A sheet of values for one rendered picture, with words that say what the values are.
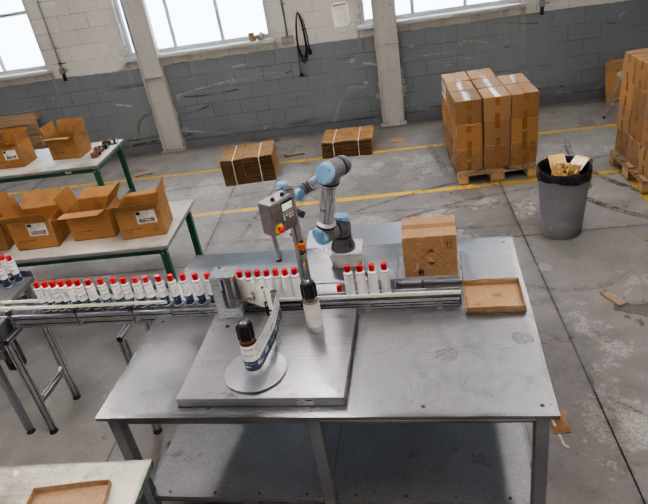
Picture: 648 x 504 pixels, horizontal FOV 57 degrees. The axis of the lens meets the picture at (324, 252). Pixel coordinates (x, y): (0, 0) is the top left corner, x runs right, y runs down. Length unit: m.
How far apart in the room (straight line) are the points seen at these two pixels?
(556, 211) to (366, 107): 3.95
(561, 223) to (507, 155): 1.38
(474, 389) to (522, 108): 4.10
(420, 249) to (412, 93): 5.35
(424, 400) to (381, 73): 6.21
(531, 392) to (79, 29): 7.76
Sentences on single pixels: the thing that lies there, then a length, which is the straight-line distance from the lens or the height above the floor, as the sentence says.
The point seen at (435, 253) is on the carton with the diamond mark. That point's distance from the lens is 3.42.
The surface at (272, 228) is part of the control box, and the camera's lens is 3.19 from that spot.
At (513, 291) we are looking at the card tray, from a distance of 3.40.
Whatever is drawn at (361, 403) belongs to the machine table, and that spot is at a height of 0.83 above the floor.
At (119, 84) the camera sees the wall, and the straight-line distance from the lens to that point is 9.20.
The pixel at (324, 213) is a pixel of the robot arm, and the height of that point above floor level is 1.25.
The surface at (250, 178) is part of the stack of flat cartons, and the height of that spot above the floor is 0.06.
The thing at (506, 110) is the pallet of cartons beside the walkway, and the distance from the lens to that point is 6.43.
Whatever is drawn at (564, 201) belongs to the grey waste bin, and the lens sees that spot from 5.36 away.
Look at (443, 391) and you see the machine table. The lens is 2.81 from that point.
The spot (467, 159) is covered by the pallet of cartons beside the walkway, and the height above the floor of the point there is 0.27.
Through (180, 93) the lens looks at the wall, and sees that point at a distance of 8.95.
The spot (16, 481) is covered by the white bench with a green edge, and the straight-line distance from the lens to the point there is 3.12.
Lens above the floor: 2.77
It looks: 30 degrees down
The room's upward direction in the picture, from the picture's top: 10 degrees counter-clockwise
